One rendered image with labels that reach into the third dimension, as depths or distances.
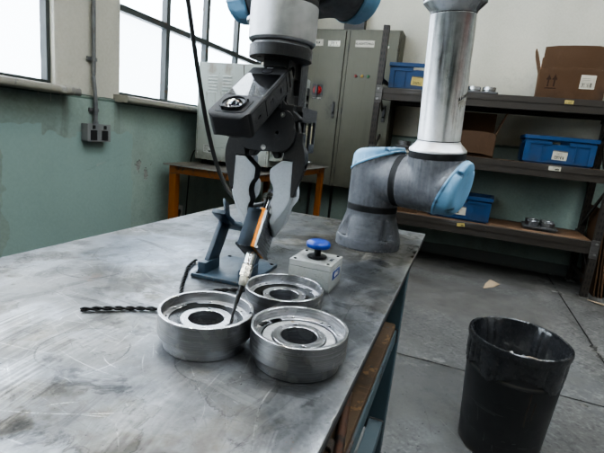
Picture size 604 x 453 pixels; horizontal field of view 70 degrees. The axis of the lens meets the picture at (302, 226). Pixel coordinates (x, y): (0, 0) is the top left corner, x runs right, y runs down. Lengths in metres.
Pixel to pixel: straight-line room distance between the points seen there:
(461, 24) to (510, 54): 3.64
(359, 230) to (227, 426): 0.65
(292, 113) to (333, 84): 3.95
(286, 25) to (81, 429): 0.41
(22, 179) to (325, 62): 3.05
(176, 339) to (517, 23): 4.35
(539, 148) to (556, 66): 0.62
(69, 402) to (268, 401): 0.17
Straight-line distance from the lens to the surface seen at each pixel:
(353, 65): 4.40
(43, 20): 2.44
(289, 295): 0.61
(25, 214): 2.32
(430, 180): 0.90
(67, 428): 0.41
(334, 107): 4.40
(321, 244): 0.69
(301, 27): 0.50
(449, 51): 0.90
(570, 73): 4.03
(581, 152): 4.03
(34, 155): 2.31
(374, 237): 0.97
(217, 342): 0.46
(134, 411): 0.42
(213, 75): 2.97
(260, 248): 0.48
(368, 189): 0.96
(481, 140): 3.91
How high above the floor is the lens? 1.04
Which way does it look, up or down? 12 degrees down
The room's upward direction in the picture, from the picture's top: 6 degrees clockwise
